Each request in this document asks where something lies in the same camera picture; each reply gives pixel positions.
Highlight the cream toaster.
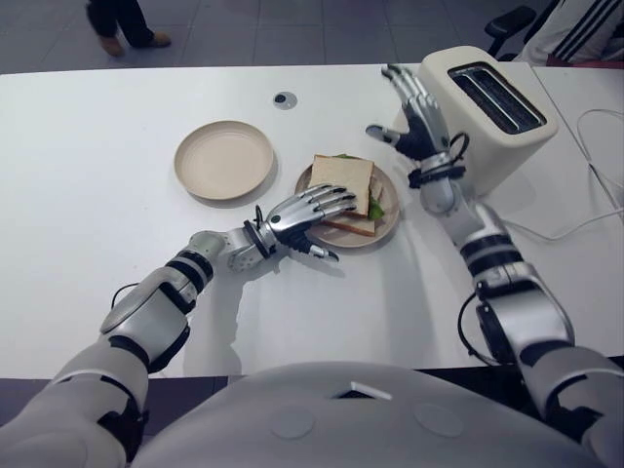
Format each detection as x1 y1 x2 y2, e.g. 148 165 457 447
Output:
417 45 560 199

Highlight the green lettuce leaf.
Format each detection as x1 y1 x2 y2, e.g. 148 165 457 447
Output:
335 152 387 221

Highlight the robot body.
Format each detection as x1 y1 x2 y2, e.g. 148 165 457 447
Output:
130 360 589 468

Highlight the bread slice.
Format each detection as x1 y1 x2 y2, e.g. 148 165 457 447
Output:
319 177 387 239
305 153 377 219

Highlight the beige plate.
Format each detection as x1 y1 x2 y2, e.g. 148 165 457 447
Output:
173 119 276 203
293 162 401 250

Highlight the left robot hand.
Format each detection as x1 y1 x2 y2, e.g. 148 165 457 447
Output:
262 184 359 263

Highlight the person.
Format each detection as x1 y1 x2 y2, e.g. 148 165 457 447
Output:
522 0 624 68
84 0 173 59

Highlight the white cord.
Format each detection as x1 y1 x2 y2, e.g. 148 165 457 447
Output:
500 108 624 243

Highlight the black office chair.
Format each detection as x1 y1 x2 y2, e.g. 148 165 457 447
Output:
484 0 558 62

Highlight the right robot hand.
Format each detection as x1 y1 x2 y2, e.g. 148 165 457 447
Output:
365 63 450 166

